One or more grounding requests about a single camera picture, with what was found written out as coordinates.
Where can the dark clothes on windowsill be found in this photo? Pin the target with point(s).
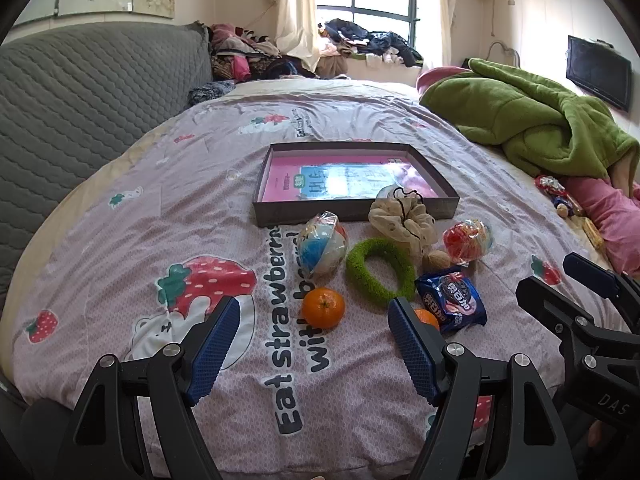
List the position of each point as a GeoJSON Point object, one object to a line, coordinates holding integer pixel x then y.
{"type": "Point", "coordinates": [370, 40]}

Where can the walnut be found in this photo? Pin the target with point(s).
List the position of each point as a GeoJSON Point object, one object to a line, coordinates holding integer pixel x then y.
{"type": "Point", "coordinates": [436, 262]}

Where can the small snack packets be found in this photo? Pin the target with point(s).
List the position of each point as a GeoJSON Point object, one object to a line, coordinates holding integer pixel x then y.
{"type": "Point", "coordinates": [565, 206]}

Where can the blue white capsule toy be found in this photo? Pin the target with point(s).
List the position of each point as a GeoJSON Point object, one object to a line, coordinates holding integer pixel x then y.
{"type": "Point", "coordinates": [320, 250]}

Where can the pink pillow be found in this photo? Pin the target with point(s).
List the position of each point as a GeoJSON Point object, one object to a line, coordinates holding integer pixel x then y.
{"type": "Point", "coordinates": [615, 210]}

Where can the yellow snack packet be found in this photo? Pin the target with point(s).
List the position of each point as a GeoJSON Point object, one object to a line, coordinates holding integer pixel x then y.
{"type": "Point", "coordinates": [593, 232]}

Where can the green fleece blanket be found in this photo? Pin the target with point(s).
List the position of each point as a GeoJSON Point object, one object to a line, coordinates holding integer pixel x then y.
{"type": "Point", "coordinates": [525, 110]}

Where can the cream curtain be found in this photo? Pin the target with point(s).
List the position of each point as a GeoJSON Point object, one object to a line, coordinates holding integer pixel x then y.
{"type": "Point", "coordinates": [297, 10]}
{"type": "Point", "coordinates": [442, 10]}

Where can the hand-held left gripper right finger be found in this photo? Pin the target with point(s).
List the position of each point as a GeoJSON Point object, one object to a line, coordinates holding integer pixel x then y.
{"type": "Point", "coordinates": [412, 350]}

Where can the grey quilted headboard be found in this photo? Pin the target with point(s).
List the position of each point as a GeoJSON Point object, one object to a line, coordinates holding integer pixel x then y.
{"type": "Point", "coordinates": [75, 110]}

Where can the red capsule toy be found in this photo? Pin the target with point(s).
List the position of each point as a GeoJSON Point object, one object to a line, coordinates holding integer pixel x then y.
{"type": "Point", "coordinates": [467, 242]}

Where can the person's right hand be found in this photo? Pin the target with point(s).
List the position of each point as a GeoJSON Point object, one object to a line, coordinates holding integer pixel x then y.
{"type": "Point", "coordinates": [596, 434]}

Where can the pile of clothes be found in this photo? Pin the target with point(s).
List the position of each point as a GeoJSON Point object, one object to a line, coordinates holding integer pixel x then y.
{"type": "Point", "coordinates": [245, 52]}

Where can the blue cookie packet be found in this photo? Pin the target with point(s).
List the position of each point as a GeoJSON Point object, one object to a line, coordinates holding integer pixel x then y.
{"type": "Point", "coordinates": [450, 300]}

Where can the dark patterned cloth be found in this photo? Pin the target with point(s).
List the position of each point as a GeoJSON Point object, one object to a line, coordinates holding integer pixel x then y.
{"type": "Point", "coordinates": [210, 92]}

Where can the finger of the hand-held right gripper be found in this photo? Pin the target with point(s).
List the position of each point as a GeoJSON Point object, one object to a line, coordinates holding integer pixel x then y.
{"type": "Point", "coordinates": [590, 272]}
{"type": "Point", "coordinates": [545, 300]}

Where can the orange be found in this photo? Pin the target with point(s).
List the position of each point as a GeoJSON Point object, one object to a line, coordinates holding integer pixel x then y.
{"type": "Point", "coordinates": [324, 308]}
{"type": "Point", "coordinates": [427, 319]}

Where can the red white candy packet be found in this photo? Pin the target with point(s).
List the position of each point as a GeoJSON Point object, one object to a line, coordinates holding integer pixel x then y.
{"type": "Point", "coordinates": [550, 185]}

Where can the grey shallow box pink inside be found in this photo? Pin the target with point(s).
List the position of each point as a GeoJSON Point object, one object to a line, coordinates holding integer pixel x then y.
{"type": "Point", "coordinates": [285, 180]}

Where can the black wall television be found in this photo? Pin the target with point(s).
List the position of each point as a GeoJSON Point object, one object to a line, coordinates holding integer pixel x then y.
{"type": "Point", "coordinates": [597, 70]}

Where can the strawberry print bed sheet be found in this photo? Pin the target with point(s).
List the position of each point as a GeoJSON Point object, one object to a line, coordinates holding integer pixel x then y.
{"type": "Point", "coordinates": [200, 210]}

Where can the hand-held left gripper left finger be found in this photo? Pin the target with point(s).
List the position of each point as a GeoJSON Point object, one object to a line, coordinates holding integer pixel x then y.
{"type": "Point", "coordinates": [215, 350]}

